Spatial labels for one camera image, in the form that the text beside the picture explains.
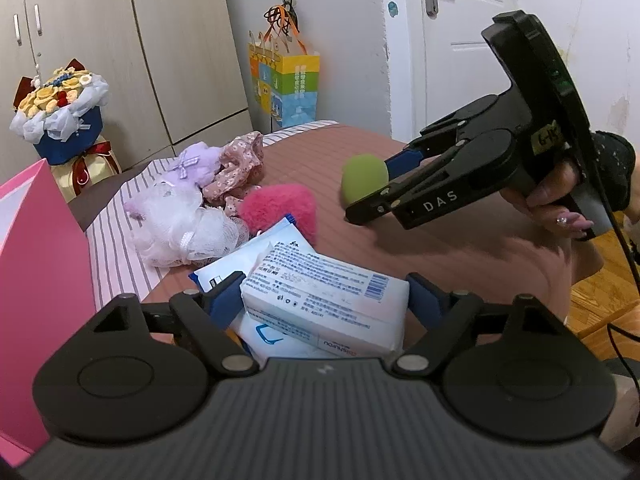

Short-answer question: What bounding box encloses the green makeup sponge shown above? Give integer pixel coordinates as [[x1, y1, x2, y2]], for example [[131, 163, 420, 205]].
[[341, 154, 390, 207]]

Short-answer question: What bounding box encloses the white tissue pack blue print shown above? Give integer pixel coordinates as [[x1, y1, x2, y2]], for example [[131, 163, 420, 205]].
[[190, 214, 332, 365]]

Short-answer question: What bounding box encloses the white wipes pack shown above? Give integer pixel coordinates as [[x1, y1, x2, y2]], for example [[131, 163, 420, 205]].
[[243, 247, 409, 359]]

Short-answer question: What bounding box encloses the pink fluffy pompom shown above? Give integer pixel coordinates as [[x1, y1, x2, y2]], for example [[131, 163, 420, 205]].
[[239, 183, 318, 246]]

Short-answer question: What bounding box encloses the person's right hand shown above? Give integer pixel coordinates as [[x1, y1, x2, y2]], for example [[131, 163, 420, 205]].
[[500, 162, 593, 240]]

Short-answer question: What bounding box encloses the white door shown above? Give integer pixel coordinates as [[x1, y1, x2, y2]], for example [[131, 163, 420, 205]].
[[383, 0, 518, 142]]

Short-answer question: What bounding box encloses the pink floral scrunchie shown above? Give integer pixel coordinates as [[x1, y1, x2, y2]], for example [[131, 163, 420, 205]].
[[203, 131, 265, 217]]

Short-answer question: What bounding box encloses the colourful paper gift bag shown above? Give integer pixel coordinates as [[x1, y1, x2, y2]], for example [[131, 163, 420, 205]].
[[248, 0, 321, 129]]

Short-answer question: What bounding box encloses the purple plush toy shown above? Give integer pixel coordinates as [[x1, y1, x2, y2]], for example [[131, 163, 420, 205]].
[[162, 142, 222, 188]]

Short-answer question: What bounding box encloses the pink cardboard box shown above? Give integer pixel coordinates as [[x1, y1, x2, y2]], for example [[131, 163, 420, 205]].
[[0, 159, 96, 465]]

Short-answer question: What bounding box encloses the yellow flower bouquet blue wrap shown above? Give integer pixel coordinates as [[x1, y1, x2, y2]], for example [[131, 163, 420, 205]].
[[10, 58, 120, 202]]

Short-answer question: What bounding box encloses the beige wardrobe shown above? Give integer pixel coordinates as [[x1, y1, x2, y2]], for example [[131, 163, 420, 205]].
[[1, 0, 252, 168]]

